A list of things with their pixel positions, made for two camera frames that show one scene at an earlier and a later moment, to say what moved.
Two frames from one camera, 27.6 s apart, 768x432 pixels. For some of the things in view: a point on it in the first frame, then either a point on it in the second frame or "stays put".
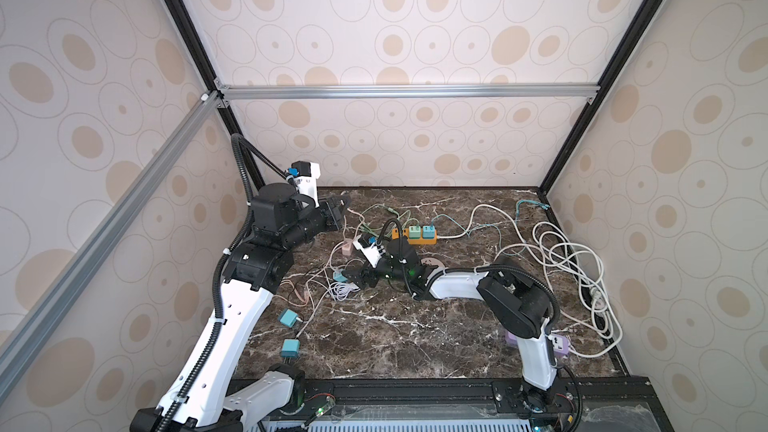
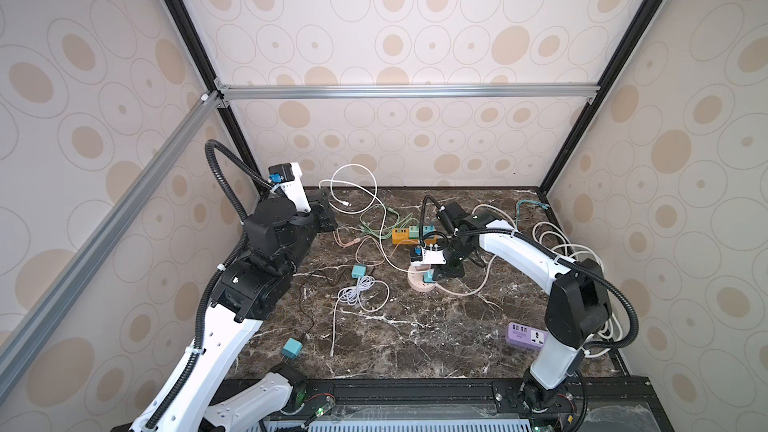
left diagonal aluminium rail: (27, 336) stays put
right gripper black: (360, 273) → (443, 270)
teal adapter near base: (291, 348) stays put
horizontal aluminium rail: (410, 92) stays put
